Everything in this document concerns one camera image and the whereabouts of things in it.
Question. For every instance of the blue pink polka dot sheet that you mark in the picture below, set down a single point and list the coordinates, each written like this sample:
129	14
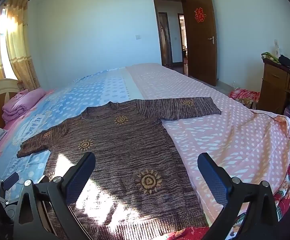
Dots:
209	120

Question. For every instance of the red paper door decoration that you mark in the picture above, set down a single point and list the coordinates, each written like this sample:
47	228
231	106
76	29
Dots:
199	15

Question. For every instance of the white wall fixture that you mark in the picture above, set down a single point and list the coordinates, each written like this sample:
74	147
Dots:
276	45

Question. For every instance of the green cloth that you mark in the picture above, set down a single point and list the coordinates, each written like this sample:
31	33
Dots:
269	56

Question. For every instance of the brown door frame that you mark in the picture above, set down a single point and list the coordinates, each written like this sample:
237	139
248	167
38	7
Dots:
157	30

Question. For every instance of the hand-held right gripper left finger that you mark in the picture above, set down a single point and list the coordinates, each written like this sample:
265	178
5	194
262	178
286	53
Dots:
81	177

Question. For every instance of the brown wooden desk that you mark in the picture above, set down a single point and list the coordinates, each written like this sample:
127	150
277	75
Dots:
274	87

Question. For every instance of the black bag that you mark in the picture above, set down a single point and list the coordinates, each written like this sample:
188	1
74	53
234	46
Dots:
288	62

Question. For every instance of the white wall switch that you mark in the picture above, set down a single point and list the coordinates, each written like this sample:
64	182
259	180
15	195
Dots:
138	37

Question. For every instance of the yellow patterned curtain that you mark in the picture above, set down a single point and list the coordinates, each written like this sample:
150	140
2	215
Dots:
17	42

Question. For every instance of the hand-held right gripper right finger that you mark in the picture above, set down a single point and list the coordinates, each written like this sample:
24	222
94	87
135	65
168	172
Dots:
214	182

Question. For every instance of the brown knit sweater sun pattern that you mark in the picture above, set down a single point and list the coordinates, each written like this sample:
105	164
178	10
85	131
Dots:
125	155

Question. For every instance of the red checked cloth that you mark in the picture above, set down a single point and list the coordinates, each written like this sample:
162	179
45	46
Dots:
243	96

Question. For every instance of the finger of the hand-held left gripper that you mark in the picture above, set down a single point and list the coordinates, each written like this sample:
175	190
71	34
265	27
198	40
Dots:
10	180
44	179

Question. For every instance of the folded pink blanket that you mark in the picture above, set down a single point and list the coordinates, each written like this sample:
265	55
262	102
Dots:
22	105

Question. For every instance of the brown wooden door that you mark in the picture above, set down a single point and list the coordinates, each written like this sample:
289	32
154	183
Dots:
199	55

